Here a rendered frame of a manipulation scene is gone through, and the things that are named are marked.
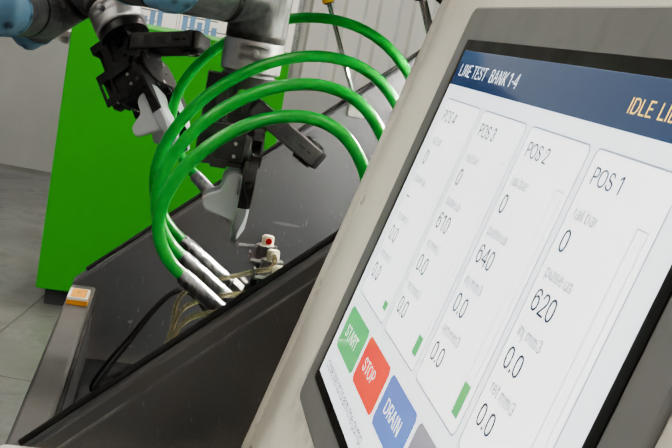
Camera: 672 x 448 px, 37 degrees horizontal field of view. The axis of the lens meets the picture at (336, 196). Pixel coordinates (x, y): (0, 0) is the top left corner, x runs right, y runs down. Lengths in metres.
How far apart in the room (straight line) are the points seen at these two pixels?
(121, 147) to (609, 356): 4.14
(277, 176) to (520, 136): 1.04
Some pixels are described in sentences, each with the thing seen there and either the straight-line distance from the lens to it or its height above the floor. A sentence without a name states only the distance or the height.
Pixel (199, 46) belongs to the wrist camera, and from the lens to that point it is 1.42.
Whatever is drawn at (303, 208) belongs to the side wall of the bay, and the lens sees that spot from 1.61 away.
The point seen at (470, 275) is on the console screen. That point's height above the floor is 1.28.
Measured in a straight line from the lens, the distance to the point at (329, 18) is 1.33.
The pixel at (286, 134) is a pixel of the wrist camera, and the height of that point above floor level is 1.27.
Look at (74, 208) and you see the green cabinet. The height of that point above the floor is 0.46.
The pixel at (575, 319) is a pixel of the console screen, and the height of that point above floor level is 1.30.
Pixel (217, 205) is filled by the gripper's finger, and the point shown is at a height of 1.17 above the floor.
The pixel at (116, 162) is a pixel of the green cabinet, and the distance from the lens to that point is 4.50.
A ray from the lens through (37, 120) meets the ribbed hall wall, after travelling 8.00.
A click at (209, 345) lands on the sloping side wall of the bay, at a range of 0.96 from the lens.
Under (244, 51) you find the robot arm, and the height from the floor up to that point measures 1.37.
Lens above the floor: 1.40
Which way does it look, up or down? 9 degrees down
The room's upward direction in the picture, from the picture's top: 10 degrees clockwise
